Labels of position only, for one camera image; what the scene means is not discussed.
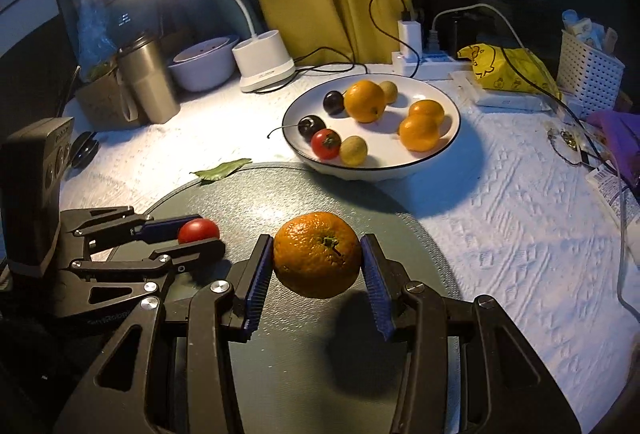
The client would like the clear plastic bag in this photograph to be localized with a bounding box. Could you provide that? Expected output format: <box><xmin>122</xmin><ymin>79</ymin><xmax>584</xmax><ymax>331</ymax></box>
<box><xmin>73</xmin><ymin>0</ymin><xmax>116</xmax><ymax>82</ymax></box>

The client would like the black charger cable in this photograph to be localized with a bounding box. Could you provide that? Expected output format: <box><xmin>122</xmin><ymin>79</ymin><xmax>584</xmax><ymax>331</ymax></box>
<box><xmin>259</xmin><ymin>0</ymin><xmax>424</xmax><ymax>95</ymax></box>

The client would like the small orange mandarin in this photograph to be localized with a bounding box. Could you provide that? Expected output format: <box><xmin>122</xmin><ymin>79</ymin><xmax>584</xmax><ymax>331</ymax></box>
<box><xmin>408</xmin><ymin>99</ymin><xmax>445</xmax><ymax>126</ymax></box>

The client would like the large orange with stem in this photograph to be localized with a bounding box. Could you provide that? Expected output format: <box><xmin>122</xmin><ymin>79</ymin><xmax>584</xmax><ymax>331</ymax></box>
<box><xmin>344</xmin><ymin>79</ymin><xmax>386</xmax><ymax>124</ymax></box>

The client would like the white tube with barcode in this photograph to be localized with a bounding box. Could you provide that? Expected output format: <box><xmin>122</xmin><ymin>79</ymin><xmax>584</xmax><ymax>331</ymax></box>
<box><xmin>586</xmin><ymin>168</ymin><xmax>640</xmax><ymax>227</ymax></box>

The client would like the big orange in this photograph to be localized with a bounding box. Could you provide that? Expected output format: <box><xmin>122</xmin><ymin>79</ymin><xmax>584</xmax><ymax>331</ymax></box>
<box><xmin>273</xmin><ymin>212</ymin><xmax>362</xmax><ymax>298</ymax></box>

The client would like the yellow-green small fruit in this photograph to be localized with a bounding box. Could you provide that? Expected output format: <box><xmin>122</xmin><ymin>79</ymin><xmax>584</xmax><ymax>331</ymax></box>
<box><xmin>340</xmin><ymin>136</ymin><xmax>368</xmax><ymax>167</ymax></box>

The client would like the white power strip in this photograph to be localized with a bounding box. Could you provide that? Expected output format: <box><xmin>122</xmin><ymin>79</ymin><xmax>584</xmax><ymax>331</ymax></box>
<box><xmin>392</xmin><ymin>51</ymin><xmax>472</xmax><ymax>82</ymax></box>

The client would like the lavender bowl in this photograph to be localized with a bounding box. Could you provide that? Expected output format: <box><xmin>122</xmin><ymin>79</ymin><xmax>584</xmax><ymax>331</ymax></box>
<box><xmin>168</xmin><ymin>35</ymin><xmax>239</xmax><ymax>92</ymax></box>

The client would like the white usb charger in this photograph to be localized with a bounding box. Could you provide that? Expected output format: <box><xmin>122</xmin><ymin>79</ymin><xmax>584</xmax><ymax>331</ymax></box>
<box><xmin>398</xmin><ymin>21</ymin><xmax>423</xmax><ymax>62</ymax></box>

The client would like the red cherry tomato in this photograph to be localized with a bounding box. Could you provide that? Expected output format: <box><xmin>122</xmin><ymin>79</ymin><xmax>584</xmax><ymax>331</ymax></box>
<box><xmin>178</xmin><ymin>218</ymin><xmax>220</xmax><ymax>244</ymax></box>

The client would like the steel tumbler cup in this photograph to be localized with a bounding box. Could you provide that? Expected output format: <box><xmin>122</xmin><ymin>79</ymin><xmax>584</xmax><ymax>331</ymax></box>
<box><xmin>116</xmin><ymin>32</ymin><xmax>180</xmax><ymax>124</ymax></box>

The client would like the purple cloth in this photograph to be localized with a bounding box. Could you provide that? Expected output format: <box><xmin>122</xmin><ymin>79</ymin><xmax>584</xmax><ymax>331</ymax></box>
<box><xmin>587</xmin><ymin>111</ymin><xmax>640</xmax><ymax>185</ymax></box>

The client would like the white perforated basket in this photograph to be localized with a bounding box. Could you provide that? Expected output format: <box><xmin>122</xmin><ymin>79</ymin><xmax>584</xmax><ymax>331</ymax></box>
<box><xmin>556</xmin><ymin>30</ymin><xmax>625</xmax><ymax>120</ymax></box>

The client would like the green leaf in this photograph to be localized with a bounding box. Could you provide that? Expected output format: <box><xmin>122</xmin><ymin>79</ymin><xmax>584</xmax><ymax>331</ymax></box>
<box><xmin>191</xmin><ymin>157</ymin><xmax>252</xmax><ymax>183</ymax></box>

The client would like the white wet wipes pack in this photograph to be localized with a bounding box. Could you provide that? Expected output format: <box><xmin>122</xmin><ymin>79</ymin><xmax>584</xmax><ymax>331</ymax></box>
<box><xmin>449</xmin><ymin>71</ymin><xmax>551</xmax><ymax>112</ymax></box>

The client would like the brown cardboard box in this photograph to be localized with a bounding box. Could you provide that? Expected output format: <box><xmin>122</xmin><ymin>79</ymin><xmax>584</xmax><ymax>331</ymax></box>
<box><xmin>75</xmin><ymin>68</ymin><xmax>146</xmax><ymax>131</ymax></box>

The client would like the green kiwi fruit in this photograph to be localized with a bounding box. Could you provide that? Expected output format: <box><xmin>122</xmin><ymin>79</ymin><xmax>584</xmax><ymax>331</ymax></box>
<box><xmin>380</xmin><ymin>80</ymin><xmax>398</xmax><ymax>105</ymax></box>

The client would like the bead bracelet with charm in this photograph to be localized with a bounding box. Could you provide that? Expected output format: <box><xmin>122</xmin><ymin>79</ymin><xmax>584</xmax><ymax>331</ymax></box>
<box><xmin>544</xmin><ymin>121</ymin><xmax>591</xmax><ymax>167</ymax></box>

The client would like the white round plate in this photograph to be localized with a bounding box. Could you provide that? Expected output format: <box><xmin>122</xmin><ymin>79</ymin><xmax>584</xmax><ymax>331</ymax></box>
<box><xmin>282</xmin><ymin>74</ymin><xmax>461</xmax><ymax>181</ymax></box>

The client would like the yellow duck snack bag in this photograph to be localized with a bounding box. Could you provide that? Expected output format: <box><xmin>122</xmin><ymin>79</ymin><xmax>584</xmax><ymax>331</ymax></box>
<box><xmin>457</xmin><ymin>44</ymin><xmax>562</xmax><ymax>99</ymax></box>

